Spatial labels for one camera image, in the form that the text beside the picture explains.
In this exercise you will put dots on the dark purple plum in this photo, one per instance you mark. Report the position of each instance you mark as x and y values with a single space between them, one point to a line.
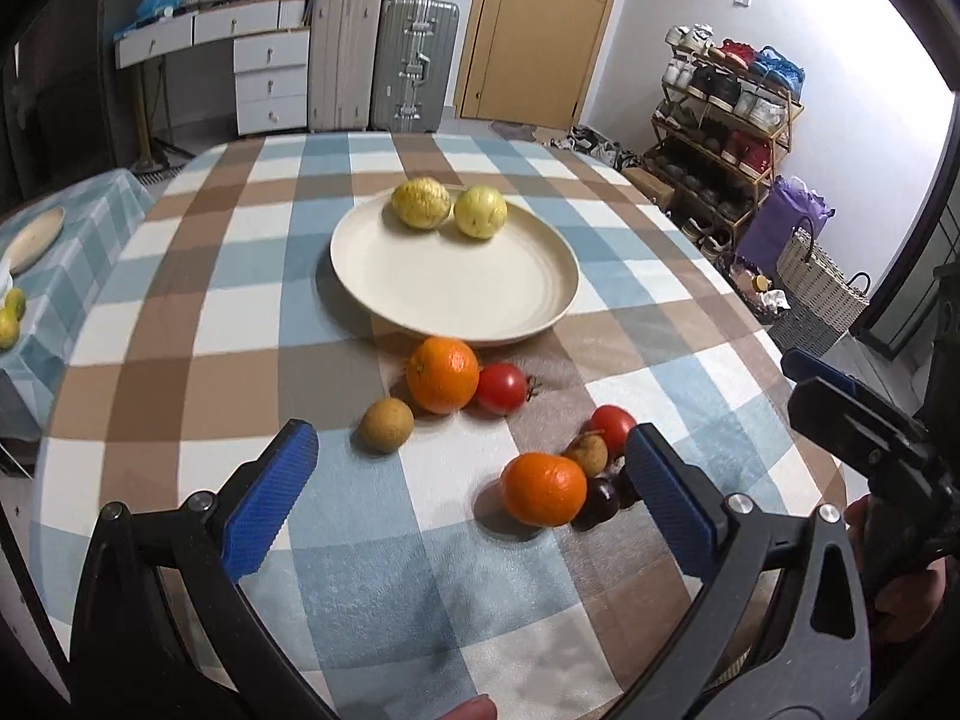
598 504
625 486

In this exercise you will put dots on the pale yellow round fruit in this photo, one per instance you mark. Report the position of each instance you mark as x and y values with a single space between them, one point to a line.
480 214

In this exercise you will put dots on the small cream plate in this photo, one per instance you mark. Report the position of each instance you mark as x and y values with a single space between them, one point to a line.
34 240

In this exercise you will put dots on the woven basket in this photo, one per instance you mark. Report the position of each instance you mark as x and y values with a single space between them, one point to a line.
817 292

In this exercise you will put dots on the wooden door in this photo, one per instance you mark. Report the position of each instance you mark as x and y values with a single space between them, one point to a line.
540 30

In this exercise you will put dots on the large cream plate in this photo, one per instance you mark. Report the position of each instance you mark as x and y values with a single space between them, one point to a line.
450 285

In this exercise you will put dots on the white cloth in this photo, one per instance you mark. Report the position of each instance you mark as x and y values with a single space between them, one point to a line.
5 277

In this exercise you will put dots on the small orange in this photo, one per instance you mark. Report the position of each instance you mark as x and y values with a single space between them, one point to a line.
544 489

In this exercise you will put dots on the blue plastic bag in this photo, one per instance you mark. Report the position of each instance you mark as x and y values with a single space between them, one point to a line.
165 4

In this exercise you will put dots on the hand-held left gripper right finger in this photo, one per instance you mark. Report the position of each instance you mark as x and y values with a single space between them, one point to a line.
667 499

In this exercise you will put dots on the crumpled white paper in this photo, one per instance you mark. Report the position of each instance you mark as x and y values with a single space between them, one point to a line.
774 304

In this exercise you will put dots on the beige suitcase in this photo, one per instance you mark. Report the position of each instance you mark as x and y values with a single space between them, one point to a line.
343 60

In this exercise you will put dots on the silver suitcase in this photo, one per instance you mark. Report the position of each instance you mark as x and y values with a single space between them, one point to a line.
412 64

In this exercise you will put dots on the smooth brown round fruit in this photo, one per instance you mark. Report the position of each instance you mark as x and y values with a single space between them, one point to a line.
385 425

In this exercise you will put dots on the golden yellow round fruit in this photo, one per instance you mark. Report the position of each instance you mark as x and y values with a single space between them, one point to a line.
420 202

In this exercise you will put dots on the grey door mat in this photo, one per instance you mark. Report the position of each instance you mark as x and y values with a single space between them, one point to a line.
514 131

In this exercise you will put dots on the small yellow-capped bottle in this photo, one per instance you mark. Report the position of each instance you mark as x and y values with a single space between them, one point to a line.
761 283

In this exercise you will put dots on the dark wardrobe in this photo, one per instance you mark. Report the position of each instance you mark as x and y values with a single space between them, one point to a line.
60 52

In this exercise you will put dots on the white desk with drawers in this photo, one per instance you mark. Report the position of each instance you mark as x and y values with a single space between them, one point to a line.
270 82

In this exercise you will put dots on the person's right hand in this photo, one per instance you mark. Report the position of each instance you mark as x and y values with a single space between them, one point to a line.
904 607

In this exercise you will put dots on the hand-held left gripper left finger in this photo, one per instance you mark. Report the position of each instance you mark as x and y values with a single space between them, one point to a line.
270 499

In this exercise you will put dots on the large orange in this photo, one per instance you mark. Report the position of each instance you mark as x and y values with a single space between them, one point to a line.
442 375

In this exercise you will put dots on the purple bag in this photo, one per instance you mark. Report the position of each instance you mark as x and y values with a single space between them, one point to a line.
780 221

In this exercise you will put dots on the rows of shoes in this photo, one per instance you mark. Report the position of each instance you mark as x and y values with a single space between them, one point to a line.
720 90

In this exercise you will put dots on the yellow-green citrus fruit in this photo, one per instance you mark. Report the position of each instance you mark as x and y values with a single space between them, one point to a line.
7 328
15 303

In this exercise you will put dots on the dark glass door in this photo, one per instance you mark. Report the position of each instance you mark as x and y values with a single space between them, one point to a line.
911 255

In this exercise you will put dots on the brown fruit with stem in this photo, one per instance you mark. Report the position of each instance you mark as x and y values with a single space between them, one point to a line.
589 454

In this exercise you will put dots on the teal checked tablecloth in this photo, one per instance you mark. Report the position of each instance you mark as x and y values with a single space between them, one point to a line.
82 255

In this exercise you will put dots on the cardboard box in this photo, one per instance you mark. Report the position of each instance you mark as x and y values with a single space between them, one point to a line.
649 186

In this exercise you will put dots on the red tomato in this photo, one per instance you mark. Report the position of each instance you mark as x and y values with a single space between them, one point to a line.
501 388
611 424

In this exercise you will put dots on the brown and blue checked tablecloth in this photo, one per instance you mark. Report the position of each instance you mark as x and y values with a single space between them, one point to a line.
225 315

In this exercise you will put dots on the metal shoe rack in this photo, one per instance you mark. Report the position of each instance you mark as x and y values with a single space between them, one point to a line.
780 142

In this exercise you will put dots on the person's left hand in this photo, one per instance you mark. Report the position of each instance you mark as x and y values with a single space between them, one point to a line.
465 709

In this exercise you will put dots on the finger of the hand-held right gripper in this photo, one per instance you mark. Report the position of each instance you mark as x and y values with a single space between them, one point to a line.
862 427
814 369

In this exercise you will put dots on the pile of shoes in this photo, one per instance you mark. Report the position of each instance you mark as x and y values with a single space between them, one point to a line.
596 146

